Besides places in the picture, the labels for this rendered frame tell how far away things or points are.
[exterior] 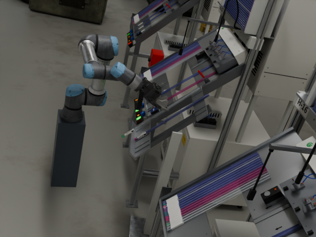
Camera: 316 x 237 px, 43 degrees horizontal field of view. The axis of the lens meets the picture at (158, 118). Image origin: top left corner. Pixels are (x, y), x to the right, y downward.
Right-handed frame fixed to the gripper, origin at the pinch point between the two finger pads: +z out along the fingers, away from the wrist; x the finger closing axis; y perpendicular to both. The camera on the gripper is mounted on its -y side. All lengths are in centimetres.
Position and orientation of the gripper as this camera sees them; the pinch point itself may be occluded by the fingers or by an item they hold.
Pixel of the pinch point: (165, 109)
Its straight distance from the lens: 212.2
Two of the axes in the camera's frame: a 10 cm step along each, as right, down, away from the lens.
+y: 6.4, -6.7, -3.8
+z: 7.7, 5.4, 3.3
